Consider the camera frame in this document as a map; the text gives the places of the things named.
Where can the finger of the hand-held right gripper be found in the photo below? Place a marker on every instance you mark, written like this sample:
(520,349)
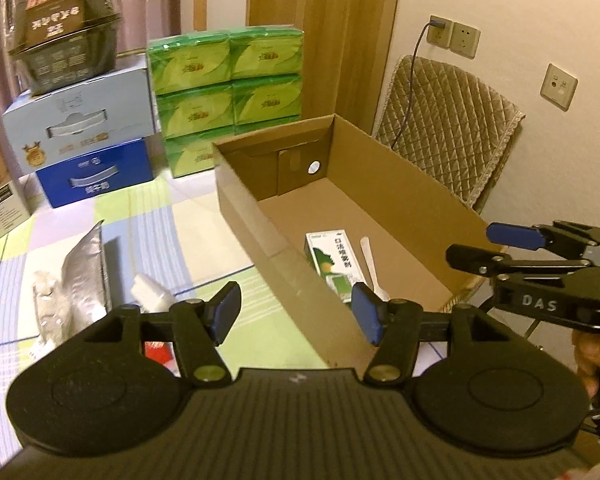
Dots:
(512,236)
(472,257)

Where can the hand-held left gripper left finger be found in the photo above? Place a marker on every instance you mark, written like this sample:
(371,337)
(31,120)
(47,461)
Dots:
(225,311)

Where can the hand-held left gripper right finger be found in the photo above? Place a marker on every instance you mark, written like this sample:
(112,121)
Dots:
(367,316)

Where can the red snack packet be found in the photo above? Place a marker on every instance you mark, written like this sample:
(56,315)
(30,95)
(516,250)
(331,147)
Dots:
(157,352)

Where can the brown cardboard box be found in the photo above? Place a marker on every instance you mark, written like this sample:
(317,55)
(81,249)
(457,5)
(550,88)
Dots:
(405,200)

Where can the clear plastic hook package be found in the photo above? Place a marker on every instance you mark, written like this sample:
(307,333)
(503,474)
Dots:
(47,305)

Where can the checked cloth covered desktop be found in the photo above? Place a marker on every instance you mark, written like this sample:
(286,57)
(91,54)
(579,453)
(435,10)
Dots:
(180,225)

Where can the person's right hand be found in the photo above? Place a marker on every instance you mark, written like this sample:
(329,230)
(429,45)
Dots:
(597,360)

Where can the white plastic spoon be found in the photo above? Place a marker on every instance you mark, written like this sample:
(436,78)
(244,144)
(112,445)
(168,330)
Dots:
(367,255)

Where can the green and white medicine box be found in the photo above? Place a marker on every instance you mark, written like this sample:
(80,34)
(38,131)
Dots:
(330,255)

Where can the white plug adapter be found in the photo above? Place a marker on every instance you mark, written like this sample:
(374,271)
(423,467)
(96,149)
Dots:
(150,292)

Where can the chair with quilted cover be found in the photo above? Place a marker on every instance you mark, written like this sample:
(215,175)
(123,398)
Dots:
(445,120)

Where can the silver foil bag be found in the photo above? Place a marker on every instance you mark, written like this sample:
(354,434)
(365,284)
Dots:
(82,280)

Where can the dark blue milk carton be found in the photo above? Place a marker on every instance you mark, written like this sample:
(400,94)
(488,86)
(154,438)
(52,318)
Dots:
(110,170)

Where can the light blue milk carton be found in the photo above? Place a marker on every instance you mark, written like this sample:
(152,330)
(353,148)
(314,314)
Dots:
(105,105)

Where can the beige product box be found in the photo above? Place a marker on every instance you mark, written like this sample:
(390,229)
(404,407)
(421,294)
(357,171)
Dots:
(0,210)

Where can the stack of green tissue packs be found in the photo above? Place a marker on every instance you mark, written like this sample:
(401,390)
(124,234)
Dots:
(195,65)

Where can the pink curtain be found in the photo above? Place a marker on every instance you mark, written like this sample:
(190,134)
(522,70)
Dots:
(145,5)

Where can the beige round-hole wall socket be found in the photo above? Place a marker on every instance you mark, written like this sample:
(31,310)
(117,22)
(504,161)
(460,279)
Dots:
(558,86)

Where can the wooden door frame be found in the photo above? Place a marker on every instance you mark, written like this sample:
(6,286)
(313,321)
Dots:
(330,0)

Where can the wooden wall strip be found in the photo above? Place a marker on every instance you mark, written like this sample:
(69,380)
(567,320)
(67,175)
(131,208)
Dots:
(200,0)

